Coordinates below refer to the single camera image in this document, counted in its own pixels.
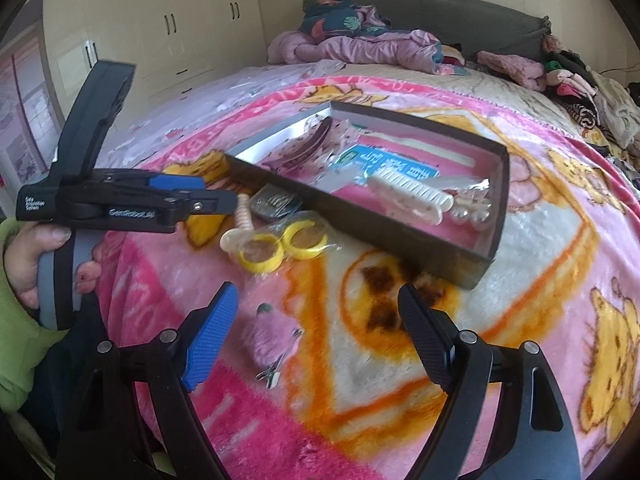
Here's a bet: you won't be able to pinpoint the pink bundled quilt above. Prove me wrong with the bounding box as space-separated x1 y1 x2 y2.
267 27 467 74

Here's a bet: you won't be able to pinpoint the clear plastic jewelry packet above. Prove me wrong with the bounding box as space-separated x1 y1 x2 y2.
317 157 383 197

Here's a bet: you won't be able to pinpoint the pink printed fleece blanket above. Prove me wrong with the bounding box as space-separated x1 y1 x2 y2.
95 67 640 480

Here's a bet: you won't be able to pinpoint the cream built-in wardrobe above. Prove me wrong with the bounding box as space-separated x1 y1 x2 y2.
42 0 269 127

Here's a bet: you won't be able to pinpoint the yellow hoops in clear bag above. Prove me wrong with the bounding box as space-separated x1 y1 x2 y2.
237 212 342 274

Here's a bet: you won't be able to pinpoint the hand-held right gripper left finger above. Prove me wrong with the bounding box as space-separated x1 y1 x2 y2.
55 282 240 480

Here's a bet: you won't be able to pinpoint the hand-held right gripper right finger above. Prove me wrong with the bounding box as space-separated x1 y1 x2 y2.
397 284 583 480

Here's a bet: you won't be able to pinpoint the beige spiral hair tie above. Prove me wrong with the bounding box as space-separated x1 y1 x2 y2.
220 194 257 264

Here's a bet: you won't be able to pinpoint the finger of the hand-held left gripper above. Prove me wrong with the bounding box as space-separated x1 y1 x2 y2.
102 170 207 193
102 190 239 235

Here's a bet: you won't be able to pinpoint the white claw hair clip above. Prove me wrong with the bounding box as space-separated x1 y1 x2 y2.
367 167 456 227

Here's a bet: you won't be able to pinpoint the dark floral pillow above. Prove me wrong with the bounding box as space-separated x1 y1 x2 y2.
298 0 392 41

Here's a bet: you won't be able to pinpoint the person's left hand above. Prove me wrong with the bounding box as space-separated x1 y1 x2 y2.
2 222 103 311

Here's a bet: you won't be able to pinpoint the person's green sleeved left forearm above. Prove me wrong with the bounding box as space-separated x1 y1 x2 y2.
0 217 67 413

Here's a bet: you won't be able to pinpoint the pink knitted garment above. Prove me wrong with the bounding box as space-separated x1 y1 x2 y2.
476 50 547 92

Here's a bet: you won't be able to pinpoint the pink fluffy hair clip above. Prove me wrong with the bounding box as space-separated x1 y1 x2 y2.
247 302 306 391

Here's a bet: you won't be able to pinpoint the grey printed quilt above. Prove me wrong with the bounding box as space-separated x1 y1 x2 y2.
107 60 347 172

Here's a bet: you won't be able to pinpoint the dark hairpin packet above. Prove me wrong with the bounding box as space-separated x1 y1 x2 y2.
248 185 304 221

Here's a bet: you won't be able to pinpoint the pile of mixed clothes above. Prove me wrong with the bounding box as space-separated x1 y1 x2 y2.
542 35 640 182

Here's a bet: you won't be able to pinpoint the dark shallow cardboard box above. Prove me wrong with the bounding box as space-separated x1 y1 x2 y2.
223 101 511 292

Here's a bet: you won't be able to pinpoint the beige dotted bow hair clip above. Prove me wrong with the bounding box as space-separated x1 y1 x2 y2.
262 116 362 177

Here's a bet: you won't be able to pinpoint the grey padded headboard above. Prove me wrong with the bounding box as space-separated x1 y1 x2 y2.
302 0 553 61

